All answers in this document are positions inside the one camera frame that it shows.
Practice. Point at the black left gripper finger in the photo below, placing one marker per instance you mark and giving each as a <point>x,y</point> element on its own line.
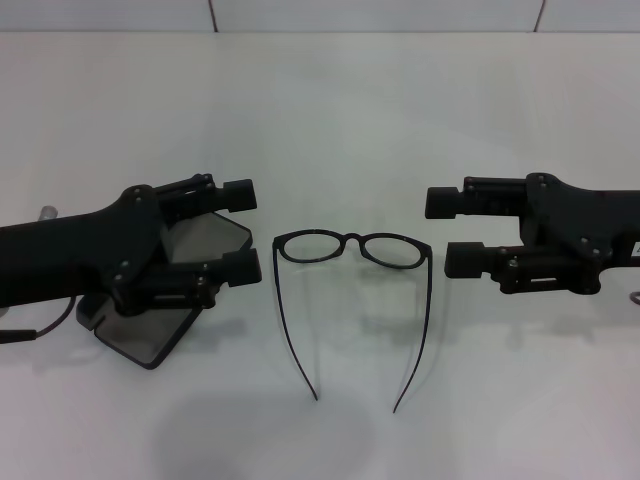
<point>242,267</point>
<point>237,195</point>

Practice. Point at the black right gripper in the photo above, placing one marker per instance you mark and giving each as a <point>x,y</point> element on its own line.
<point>590,220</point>

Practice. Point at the black thin-framed glasses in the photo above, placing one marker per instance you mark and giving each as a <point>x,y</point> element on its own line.
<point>356,239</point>

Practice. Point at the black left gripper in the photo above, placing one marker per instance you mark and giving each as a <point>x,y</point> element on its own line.
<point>75,250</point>

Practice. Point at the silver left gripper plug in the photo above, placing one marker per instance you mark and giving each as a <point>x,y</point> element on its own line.
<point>48,211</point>

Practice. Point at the black hard glasses case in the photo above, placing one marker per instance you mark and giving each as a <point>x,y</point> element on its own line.
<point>145,340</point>

